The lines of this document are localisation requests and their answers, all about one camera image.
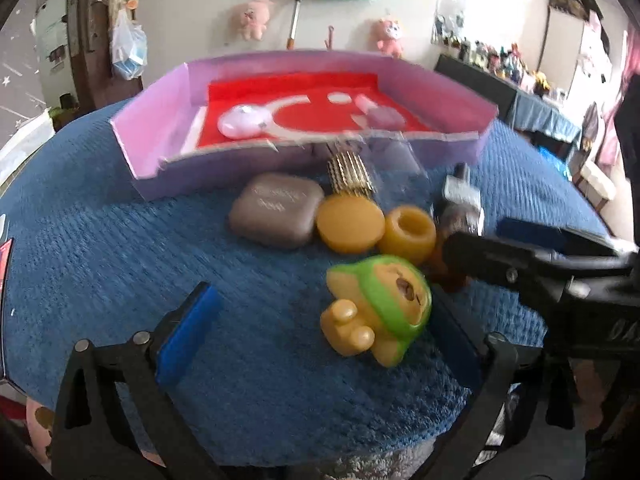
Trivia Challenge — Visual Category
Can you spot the red-brown round nail polish bottle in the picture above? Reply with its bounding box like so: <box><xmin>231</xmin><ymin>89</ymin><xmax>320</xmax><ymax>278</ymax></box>
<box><xmin>427</xmin><ymin>232</ymin><xmax>468</xmax><ymax>293</ymax></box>

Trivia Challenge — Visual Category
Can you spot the purple nail polish bottle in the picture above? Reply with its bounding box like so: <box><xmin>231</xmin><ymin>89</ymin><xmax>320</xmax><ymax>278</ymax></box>
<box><xmin>354</xmin><ymin>94</ymin><xmax>406</xmax><ymax>131</ymax></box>

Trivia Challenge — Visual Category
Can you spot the green hooded yellow figurine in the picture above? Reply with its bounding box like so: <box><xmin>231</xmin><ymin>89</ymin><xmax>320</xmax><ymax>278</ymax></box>
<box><xmin>320</xmin><ymin>255</ymin><xmax>433</xmax><ymax>368</ymax></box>

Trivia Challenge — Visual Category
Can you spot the red paper liner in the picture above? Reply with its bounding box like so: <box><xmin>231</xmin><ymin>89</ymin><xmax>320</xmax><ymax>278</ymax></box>
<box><xmin>192</xmin><ymin>72</ymin><xmax>441</xmax><ymax>153</ymax></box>

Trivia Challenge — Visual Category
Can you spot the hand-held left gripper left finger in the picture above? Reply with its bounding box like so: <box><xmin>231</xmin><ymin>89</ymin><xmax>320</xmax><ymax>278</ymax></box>
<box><xmin>52</xmin><ymin>281</ymin><xmax>226</xmax><ymax>480</ymax></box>

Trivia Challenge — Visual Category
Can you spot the metal door handle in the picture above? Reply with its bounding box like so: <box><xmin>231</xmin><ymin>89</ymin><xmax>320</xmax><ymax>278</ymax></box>
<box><xmin>86</xmin><ymin>0</ymin><xmax>110</xmax><ymax>53</ymax></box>

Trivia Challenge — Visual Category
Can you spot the blue knit mat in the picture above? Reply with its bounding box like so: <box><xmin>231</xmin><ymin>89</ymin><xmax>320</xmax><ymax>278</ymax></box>
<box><xmin>0</xmin><ymin>100</ymin><xmax>616</xmax><ymax>466</ymax></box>

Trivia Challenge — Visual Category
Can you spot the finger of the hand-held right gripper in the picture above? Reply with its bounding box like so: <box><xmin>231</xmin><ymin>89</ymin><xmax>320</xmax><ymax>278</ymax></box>
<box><xmin>442</xmin><ymin>232</ymin><xmax>576</xmax><ymax>311</ymax></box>
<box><xmin>496</xmin><ymin>216</ymin><xmax>631</xmax><ymax>261</ymax></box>

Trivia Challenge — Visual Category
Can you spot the purple cardboard box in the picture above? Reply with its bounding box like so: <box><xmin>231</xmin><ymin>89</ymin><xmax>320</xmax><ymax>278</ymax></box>
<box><xmin>109</xmin><ymin>49</ymin><xmax>500</xmax><ymax>202</ymax></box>

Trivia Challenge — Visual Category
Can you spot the gold hair clip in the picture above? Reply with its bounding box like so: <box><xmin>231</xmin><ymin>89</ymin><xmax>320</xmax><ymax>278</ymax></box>
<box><xmin>326</xmin><ymin>152</ymin><xmax>376</xmax><ymax>196</ymax></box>

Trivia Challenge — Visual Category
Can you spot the white pink round toy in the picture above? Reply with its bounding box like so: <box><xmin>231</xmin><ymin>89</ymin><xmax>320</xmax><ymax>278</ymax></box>
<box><xmin>218</xmin><ymin>104</ymin><xmax>275</xmax><ymax>139</ymax></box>

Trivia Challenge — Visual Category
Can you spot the black desk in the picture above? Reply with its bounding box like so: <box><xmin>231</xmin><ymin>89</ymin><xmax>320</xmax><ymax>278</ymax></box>
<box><xmin>434</xmin><ymin>54</ymin><xmax>521</xmax><ymax>121</ymax></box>

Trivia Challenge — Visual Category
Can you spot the brown wooden door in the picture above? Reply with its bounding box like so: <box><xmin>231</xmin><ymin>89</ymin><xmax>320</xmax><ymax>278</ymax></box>
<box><xmin>67</xmin><ymin>0</ymin><xmax>146</xmax><ymax>111</ymax></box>

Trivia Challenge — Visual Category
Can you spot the pink bear plush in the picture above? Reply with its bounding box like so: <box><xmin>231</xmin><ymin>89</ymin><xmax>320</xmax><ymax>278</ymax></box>
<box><xmin>371</xmin><ymin>17</ymin><xmax>405</xmax><ymax>58</ymax></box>

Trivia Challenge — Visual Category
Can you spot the yellow round lid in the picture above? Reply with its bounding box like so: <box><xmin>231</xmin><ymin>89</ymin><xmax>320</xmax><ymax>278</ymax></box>
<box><xmin>316</xmin><ymin>195</ymin><xmax>386</xmax><ymax>255</ymax></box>

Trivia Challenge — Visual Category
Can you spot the row of small figurines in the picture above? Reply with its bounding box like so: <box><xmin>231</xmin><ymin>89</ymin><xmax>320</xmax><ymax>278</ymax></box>
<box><xmin>457</xmin><ymin>37</ymin><xmax>553</xmax><ymax>93</ymax></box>

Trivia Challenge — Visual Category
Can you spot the blue cloth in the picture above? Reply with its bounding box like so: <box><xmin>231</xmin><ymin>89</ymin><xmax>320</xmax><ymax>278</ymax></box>
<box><xmin>512</xmin><ymin>91</ymin><xmax>583</xmax><ymax>148</ymax></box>

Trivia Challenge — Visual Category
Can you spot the paintbrush on wall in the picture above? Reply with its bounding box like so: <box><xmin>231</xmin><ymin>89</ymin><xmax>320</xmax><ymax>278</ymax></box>
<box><xmin>286</xmin><ymin>0</ymin><xmax>307</xmax><ymax>51</ymax></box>

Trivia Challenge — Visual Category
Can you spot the pink plush toy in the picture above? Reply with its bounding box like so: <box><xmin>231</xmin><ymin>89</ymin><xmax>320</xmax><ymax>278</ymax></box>
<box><xmin>232</xmin><ymin>0</ymin><xmax>275</xmax><ymax>41</ymax></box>

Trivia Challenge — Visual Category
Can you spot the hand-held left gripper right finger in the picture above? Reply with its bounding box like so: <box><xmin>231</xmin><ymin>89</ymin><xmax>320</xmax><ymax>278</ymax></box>
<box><xmin>430</xmin><ymin>307</ymin><xmax>591</xmax><ymax>480</ymax></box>

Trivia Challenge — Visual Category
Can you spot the clear plastic container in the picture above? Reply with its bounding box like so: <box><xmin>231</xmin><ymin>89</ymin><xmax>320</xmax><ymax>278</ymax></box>
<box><xmin>320</xmin><ymin>132</ymin><xmax>431</xmax><ymax>201</ymax></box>

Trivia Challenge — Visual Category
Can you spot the dark nail polish bottle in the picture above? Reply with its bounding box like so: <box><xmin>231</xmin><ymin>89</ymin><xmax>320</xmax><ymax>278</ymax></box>
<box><xmin>436</xmin><ymin>162</ymin><xmax>485</xmax><ymax>236</ymax></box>

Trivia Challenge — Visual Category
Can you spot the grey earbuds case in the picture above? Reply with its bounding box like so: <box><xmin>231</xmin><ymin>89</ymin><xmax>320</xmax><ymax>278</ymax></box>
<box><xmin>229</xmin><ymin>172</ymin><xmax>325</xmax><ymax>250</ymax></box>

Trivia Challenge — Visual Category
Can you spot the yellow cup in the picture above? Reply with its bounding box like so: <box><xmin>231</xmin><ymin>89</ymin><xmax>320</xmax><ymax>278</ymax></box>
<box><xmin>376</xmin><ymin>206</ymin><xmax>437</xmax><ymax>265</ymax></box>

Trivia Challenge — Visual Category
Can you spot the clear plastic bag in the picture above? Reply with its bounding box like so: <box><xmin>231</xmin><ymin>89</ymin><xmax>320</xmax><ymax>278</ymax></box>
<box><xmin>110</xmin><ymin>7</ymin><xmax>149</xmax><ymax>81</ymax></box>

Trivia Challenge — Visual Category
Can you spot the wall photo collage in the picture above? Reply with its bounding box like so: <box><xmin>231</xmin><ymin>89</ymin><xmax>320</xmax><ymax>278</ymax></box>
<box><xmin>431</xmin><ymin>0</ymin><xmax>471</xmax><ymax>48</ymax></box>

